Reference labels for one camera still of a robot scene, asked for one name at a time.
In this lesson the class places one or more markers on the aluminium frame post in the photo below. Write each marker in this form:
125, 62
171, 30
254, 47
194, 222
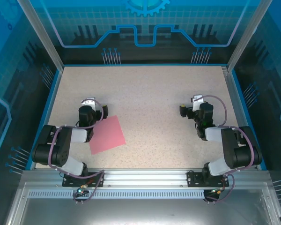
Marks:
44, 39
246, 39

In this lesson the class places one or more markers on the aluminium side rail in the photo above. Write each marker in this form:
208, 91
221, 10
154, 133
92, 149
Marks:
238, 117

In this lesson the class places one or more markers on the shiny metal sheet panel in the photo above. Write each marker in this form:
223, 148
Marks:
140, 212

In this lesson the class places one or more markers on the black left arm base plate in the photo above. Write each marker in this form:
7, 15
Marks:
68, 181

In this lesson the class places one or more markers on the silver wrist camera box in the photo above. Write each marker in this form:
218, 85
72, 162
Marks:
88, 102
197, 101

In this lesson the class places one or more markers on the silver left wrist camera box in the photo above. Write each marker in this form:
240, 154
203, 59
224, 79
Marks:
88, 102

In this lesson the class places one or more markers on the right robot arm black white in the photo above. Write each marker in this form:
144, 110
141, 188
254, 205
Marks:
236, 150

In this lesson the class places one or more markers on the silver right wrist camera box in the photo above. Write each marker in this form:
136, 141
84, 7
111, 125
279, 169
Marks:
197, 101

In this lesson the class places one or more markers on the blue table border strip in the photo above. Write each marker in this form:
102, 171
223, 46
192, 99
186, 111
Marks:
250, 122
43, 122

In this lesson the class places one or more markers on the long aluminium base rail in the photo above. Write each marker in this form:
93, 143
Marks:
142, 177

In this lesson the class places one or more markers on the pink square paper sheet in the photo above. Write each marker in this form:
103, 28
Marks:
107, 136

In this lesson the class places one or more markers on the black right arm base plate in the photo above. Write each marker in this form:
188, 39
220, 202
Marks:
194, 179

